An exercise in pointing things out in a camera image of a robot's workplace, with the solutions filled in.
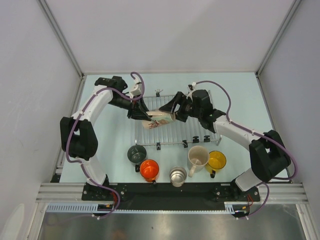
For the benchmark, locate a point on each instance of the plain beige mug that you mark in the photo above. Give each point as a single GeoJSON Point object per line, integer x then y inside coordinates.
{"type": "Point", "coordinates": [197, 157]}

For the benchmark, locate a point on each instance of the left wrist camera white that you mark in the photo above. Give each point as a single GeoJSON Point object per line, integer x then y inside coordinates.
{"type": "Point", "coordinates": [135, 91]}

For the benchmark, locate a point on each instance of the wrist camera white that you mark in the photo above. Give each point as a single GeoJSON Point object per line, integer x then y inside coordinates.
{"type": "Point", "coordinates": [191, 88]}
{"type": "Point", "coordinates": [135, 91]}

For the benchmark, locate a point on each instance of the yellow mug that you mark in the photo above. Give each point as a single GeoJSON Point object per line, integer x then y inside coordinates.
{"type": "Point", "coordinates": [217, 161]}

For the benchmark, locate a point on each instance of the dark green mug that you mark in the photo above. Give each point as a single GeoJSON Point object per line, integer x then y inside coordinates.
{"type": "Point", "coordinates": [136, 154]}

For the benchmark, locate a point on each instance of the white slotted cable duct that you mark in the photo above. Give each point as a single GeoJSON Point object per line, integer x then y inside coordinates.
{"type": "Point", "coordinates": [97, 208]}

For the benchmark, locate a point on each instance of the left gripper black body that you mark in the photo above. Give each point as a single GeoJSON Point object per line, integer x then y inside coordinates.
{"type": "Point", "coordinates": [133, 106]}

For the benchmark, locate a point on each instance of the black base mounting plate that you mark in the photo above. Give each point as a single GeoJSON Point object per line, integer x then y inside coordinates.
{"type": "Point", "coordinates": [208, 196]}

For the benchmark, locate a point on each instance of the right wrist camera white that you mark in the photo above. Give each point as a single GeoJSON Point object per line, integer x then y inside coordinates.
{"type": "Point", "coordinates": [191, 88]}

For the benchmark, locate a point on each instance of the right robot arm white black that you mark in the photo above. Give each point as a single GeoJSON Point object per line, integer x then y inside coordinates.
{"type": "Point", "coordinates": [268, 155]}

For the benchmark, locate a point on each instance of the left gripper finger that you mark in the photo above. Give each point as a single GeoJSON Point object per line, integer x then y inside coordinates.
{"type": "Point", "coordinates": [142, 104]}
{"type": "Point", "coordinates": [139, 116]}

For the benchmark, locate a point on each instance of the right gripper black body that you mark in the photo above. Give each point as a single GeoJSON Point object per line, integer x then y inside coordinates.
{"type": "Point", "coordinates": [187, 106]}

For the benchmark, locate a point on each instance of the beige floral mug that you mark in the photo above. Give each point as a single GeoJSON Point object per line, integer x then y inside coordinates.
{"type": "Point", "coordinates": [158, 119]}

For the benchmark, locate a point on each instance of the stainless steel cup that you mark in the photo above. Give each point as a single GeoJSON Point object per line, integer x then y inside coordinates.
{"type": "Point", "coordinates": [178, 176]}

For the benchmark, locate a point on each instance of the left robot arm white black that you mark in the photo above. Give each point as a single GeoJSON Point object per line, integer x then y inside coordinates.
{"type": "Point", "coordinates": [78, 138]}

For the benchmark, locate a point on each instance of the metal wire dish rack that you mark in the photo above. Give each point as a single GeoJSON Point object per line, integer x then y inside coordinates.
{"type": "Point", "coordinates": [181, 133]}

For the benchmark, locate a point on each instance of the orange mug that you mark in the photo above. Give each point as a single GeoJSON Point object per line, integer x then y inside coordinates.
{"type": "Point", "coordinates": [149, 170]}

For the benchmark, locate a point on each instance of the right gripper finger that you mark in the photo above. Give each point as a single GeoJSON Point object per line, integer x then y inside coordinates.
{"type": "Point", "coordinates": [180, 116]}
{"type": "Point", "coordinates": [170, 107]}

